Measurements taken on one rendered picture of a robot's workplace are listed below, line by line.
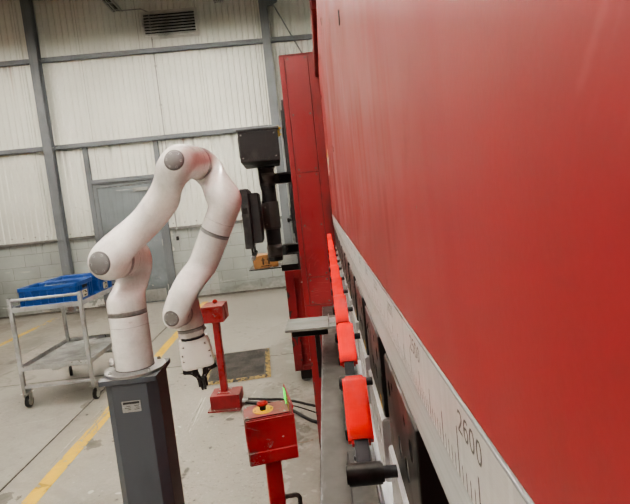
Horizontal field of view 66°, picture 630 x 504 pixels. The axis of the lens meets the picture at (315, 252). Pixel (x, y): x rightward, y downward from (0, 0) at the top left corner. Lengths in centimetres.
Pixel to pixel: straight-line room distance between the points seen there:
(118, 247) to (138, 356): 35
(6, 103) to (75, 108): 114
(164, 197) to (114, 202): 770
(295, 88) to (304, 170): 45
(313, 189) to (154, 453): 165
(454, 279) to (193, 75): 899
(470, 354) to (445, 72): 9
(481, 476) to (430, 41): 14
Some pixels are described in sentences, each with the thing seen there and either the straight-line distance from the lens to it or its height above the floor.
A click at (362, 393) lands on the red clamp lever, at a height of 130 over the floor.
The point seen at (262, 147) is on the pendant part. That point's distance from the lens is 297.
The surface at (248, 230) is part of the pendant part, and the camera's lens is 293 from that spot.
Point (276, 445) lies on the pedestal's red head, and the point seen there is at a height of 72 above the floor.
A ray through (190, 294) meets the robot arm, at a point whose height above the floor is 125.
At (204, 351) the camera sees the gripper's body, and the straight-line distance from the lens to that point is 159.
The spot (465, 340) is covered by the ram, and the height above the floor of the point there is 143.
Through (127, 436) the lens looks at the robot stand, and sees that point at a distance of 173.
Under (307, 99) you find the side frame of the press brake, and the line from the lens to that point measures 283.
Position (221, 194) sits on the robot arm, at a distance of 145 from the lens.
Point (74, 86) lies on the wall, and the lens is 965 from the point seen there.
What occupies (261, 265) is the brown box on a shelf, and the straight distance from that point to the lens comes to 395.
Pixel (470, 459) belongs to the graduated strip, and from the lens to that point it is 19.
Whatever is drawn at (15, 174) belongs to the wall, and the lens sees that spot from 991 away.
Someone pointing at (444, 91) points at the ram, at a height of 151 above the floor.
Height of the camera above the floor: 148
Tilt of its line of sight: 6 degrees down
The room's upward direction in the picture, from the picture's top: 6 degrees counter-clockwise
